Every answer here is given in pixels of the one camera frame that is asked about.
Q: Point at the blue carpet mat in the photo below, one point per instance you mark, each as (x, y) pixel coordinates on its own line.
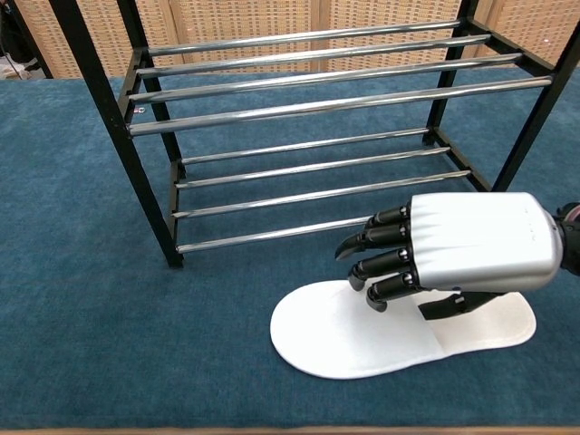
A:
(90, 317)

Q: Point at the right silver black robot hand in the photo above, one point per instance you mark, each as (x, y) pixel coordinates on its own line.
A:
(476, 240)

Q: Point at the black chrome shoe rack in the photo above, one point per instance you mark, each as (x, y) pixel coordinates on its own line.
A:
(113, 122)

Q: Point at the black stand with caster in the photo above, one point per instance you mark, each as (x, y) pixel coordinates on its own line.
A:
(34, 43)

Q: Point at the white slipper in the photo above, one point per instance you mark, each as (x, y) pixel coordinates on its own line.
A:
(344, 335)

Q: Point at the woven wooden folding screen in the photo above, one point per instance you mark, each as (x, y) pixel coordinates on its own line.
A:
(272, 18)

